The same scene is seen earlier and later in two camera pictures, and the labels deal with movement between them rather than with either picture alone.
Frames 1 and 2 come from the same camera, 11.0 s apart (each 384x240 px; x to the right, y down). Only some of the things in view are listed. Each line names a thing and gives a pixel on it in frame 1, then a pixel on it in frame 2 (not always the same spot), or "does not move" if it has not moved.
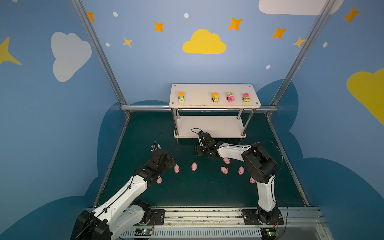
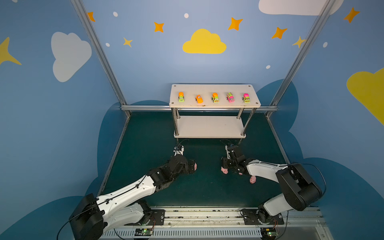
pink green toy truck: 230,97 does not move
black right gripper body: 202,149 → 227,163
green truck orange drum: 181,97 does not move
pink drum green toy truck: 246,98 does not move
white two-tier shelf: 245,97 does not move
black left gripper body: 167,159 → 190,166
